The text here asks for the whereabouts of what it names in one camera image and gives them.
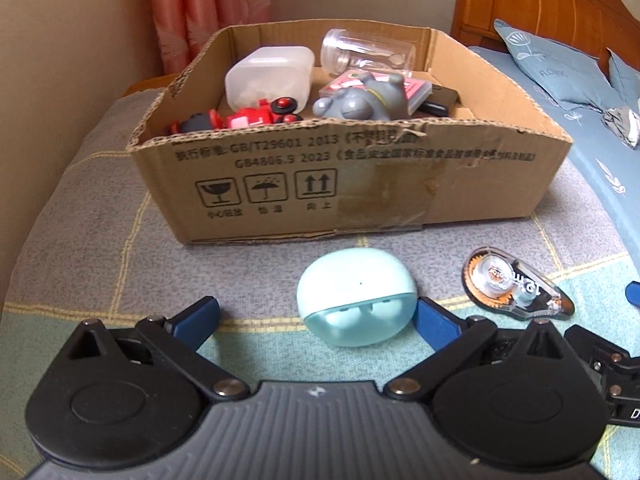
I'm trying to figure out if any clear plastic jar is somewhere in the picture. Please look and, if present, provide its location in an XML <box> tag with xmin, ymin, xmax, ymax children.
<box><xmin>320</xmin><ymin>28</ymin><xmax>417</xmax><ymax>78</ymax></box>

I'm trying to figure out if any blue bedsheet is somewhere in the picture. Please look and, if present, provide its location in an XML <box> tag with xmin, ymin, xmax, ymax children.
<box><xmin>467</xmin><ymin>45</ymin><xmax>640</xmax><ymax>281</ymax></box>

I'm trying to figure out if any red toy train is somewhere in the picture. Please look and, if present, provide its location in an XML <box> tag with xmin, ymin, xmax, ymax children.
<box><xmin>167</xmin><ymin>107</ymin><xmax>261</xmax><ymax>135</ymax></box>

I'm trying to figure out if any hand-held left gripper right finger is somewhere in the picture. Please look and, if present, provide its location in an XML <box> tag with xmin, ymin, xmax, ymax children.
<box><xmin>382</xmin><ymin>297</ymin><xmax>568</xmax><ymax>403</ymax></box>

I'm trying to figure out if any checkered blanket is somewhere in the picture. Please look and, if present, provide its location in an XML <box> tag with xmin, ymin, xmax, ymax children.
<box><xmin>0</xmin><ymin>87</ymin><xmax>640</xmax><ymax>480</ymax></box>

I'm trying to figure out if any white translucent plastic container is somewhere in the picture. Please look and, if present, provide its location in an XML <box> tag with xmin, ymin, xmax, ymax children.
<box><xmin>225</xmin><ymin>46</ymin><xmax>316</xmax><ymax>111</ymax></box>

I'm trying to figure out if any black rectangular case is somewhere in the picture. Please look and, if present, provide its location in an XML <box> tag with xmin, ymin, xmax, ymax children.
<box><xmin>417</xmin><ymin>85</ymin><xmax>461</xmax><ymax>117</ymax></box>

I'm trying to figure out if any crumpled grey white cloth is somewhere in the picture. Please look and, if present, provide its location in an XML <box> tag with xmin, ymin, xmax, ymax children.
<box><xmin>601</xmin><ymin>106</ymin><xmax>640</xmax><ymax>150</ymax></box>

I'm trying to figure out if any clear correction tape dispenser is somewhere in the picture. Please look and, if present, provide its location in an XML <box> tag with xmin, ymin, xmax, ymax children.
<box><xmin>462</xmin><ymin>247</ymin><xmax>575</xmax><ymax>322</ymax></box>

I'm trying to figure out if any brown cardboard box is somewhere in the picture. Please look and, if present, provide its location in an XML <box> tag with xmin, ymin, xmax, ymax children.
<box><xmin>126</xmin><ymin>25</ymin><xmax>574</xmax><ymax>246</ymax></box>

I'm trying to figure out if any mint green earbud case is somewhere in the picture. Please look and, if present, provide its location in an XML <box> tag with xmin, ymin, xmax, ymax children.
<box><xmin>297</xmin><ymin>247</ymin><xmax>418</xmax><ymax>347</ymax></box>

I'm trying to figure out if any grey hippo toy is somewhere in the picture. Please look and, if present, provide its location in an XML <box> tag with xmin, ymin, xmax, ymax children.
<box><xmin>312</xmin><ymin>72</ymin><xmax>410</xmax><ymax>122</ymax></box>

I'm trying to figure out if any blue floral pillow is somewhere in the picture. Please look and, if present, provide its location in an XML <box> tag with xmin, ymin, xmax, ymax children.
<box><xmin>492</xmin><ymin>19</ymin><xmax>618</xmax><ymax>113</ymax></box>
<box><xmin>607</xmin><ymin>47</ymin><xmax>640</xmax><ymax>111</ymax></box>

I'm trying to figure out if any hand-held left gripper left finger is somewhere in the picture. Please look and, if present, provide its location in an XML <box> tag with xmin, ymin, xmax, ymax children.
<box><xmin>65</xmin><ymin>296</ymin><xmax>251</xmax><ymax>403</ymax></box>

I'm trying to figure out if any wooden headboard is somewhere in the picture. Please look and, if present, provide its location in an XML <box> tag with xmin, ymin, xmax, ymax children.
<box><xmin>452</xmin><ymin>0</ymin><xmax>640</xmax><ymax>68</ymax></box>

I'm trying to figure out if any pink patterned curtain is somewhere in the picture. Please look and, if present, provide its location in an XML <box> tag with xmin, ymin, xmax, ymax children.
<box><xmin>145</xmin><ymin>0</ymin><xmax>273</xmax><ymax>76</ymax></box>

